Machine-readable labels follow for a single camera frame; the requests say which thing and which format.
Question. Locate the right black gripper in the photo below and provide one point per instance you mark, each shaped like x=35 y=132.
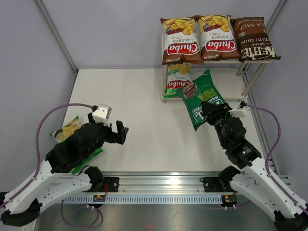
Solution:
x=211 y=111

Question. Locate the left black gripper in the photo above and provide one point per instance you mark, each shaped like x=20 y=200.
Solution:
x=119 y=137

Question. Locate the dark green Real chips bag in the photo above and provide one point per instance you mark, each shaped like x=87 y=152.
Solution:
x=199 y=90

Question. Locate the green Chuba bag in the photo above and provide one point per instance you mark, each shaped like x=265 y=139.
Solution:
x=67 y=130
x=178 y=76

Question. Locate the brown Chuba bag back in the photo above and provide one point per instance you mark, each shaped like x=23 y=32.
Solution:
x=217 y=41

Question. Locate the brown chuba bag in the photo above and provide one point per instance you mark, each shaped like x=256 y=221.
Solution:
x=217 y=41
x=180 y=43

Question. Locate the brown Kettle chips bag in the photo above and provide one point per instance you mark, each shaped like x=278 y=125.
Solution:
x=252 y=39

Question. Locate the brown Chuba bag front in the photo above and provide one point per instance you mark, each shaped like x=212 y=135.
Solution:
x=180 y=43

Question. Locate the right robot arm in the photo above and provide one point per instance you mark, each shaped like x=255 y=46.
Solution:
x=250 y=174

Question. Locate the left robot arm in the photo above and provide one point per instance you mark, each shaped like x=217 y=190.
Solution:
x=25 y=205

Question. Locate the white two-tier shelf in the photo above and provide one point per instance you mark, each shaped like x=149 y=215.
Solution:
x=227 y=76

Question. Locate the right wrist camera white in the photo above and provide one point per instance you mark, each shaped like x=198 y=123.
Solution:
x=241 y=111

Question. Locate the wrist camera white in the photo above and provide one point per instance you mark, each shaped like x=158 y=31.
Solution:
x=101 y=114
x=241 y=111

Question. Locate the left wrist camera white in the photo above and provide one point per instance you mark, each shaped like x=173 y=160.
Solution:
x=101 y=114

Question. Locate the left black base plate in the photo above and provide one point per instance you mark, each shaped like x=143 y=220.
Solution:
x=111 y=184

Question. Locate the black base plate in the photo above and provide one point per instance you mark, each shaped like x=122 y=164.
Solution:
x=212 y=184
x=111 y=184

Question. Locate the aluminium mounting rail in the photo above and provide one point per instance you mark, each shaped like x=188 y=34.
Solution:
x=152 y=188

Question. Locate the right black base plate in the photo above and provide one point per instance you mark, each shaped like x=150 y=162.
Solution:
x=212 y=184

